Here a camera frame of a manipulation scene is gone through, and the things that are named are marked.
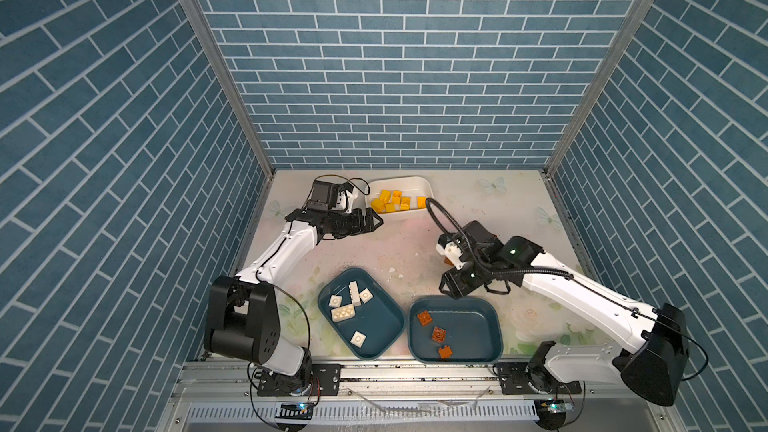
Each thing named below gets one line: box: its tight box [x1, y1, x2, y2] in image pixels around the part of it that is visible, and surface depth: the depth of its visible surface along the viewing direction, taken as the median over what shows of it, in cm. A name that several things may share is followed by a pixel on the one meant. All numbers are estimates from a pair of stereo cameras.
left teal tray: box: [317, 267, 406, 361], surface depth 86 cm
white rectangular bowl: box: [364, 175, 434, 221], surface depth 113 cm
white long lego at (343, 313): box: [331, 304, 356, 322], surface depth 85 cm
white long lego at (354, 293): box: [348, 280, 361, 307], surface depth 88 cm
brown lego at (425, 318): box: [417, 310, 433, 326], surface depth 84 cm
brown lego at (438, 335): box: [431, 326, 446, 343], surface depth 83 cm
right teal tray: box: [407, 295, 504, 365], surface depth 82 cm
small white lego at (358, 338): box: [350, 330, 367, 348], surface depth 81 cm
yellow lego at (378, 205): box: [371, 198, 385, 213], surface depth 109 cm
